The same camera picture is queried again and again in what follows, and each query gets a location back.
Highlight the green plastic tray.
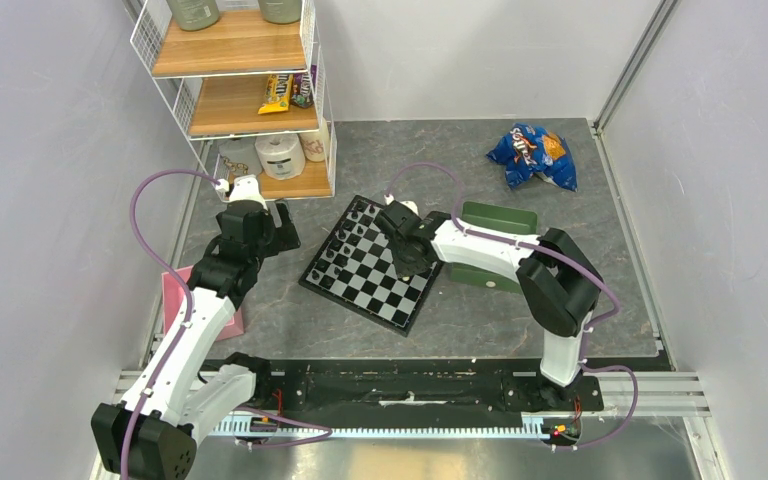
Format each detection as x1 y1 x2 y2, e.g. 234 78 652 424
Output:
450 201 538 294

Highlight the white toilet paper roll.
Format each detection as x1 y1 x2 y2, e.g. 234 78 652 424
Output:
255 133 306 180

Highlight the yellow candy bag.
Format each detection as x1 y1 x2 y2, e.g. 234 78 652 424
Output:
258 73 294 115

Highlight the white wire wooden shelf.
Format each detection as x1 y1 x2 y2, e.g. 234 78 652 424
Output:
130 0 338 204

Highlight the brown candy bag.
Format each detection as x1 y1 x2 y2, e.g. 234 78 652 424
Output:
290 64 317 109

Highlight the white cup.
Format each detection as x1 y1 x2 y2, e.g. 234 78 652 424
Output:
298 122 330 162

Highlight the pink plastic box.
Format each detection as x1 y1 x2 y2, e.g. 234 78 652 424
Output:
161 266 244 347

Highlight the black white chessboard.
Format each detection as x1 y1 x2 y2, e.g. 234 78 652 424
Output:
299 195 442 336

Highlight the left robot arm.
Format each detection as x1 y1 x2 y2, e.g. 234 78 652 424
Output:
91 175 300 479

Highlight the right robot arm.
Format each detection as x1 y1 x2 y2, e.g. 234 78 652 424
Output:
374 199 605 409

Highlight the blue chips bag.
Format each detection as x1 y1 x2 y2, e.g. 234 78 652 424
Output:
486 123 578 192

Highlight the green bottle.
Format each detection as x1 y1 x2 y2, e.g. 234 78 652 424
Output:
258 0 303 25
166 0 221 31

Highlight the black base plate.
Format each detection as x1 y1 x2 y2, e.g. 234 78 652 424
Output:
210 357 605 429

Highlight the aluminium frame rail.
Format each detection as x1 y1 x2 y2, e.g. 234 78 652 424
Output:
592 0 680 135

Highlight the white patterned mug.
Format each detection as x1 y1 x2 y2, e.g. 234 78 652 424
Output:
218 137 263 177

